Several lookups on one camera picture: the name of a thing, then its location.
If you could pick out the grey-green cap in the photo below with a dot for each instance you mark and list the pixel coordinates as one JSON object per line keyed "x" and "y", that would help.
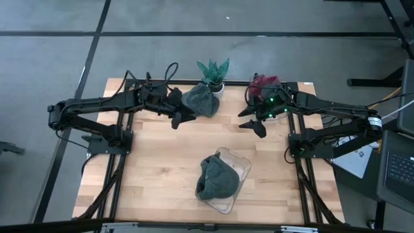
{"x": 202, "y": 100}
{"x": 216, "y": 178}

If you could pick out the green plant in white pot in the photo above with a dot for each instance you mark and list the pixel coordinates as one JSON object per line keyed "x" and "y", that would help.
{"x": 213, "y": 76}

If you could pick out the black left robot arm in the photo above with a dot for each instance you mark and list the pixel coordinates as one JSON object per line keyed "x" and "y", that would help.
{"x": 97, "y": 103}

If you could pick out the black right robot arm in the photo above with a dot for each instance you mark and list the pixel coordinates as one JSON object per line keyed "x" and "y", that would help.
{"x": 339, "y": 111}

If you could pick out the black laptop with keyboard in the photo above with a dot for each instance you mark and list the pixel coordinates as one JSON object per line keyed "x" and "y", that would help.
{"x": 401, "y": 168}

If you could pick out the silver bracket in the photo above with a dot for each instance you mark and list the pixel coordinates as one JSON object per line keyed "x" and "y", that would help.
{"x": 299, "y": 229}
{"x": 118, "y": 226}

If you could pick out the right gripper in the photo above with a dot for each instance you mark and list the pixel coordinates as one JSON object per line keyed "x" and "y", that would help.
{"x": 275, "y": 106}

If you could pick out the black aluminium table frame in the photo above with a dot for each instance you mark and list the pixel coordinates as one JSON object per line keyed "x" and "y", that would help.
{"x": 207, "y": 82}

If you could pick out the dark grey monitor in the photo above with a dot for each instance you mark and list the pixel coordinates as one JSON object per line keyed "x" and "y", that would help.
{"x": 407, "y": 103}

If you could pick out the black chair foot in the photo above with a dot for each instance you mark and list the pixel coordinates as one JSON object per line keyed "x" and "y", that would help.
{"x": 11, "y": 148}

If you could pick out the black desk leg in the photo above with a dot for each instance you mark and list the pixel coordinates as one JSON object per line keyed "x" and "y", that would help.
{"x": 375, "y": 81}

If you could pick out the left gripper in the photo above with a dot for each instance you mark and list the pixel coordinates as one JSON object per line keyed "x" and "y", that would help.
{"x": 155, "y": 100}

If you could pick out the maroon cap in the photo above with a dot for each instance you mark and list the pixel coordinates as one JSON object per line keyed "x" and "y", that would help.
{"x": 263, "y": 84}

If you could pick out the silver closed laptop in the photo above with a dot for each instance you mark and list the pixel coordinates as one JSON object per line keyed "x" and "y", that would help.
{"x": 355, "y": 161}

